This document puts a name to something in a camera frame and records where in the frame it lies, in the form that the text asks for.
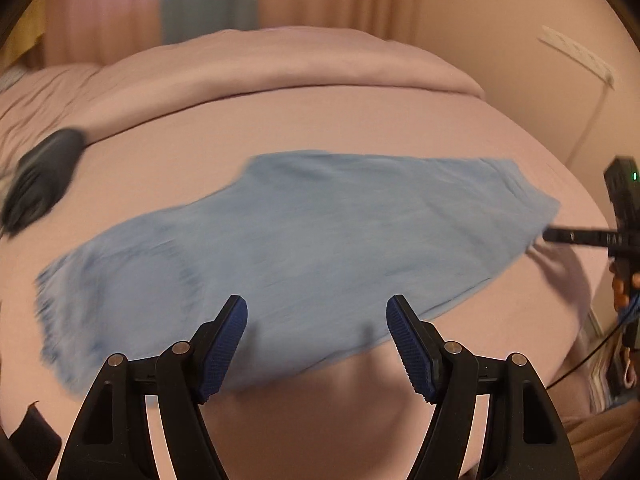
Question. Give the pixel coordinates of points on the pink curtain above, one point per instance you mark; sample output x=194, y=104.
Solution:
x=106, y=31

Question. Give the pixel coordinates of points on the person right hand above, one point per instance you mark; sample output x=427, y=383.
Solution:
x=621, y=288

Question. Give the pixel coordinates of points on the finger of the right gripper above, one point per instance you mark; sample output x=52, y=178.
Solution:
x=594, y=238

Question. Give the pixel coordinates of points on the pink duvet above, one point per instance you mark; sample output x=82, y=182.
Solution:
x=103, y=101

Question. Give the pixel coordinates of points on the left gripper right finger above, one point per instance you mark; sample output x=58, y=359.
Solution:
x=524, y=437

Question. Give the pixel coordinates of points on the white wall socket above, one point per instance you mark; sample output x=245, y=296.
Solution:
x=579, y=54

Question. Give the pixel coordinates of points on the pink bed sheet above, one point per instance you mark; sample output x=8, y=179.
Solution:
x=359, y=417

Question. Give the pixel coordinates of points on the folded dark blue garment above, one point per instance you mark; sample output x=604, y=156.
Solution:
x=41, y=179

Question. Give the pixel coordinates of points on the light blue denim pants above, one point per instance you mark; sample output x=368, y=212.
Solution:
x=315, y=243

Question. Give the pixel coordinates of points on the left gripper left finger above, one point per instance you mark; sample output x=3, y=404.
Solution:
x=111, y=439

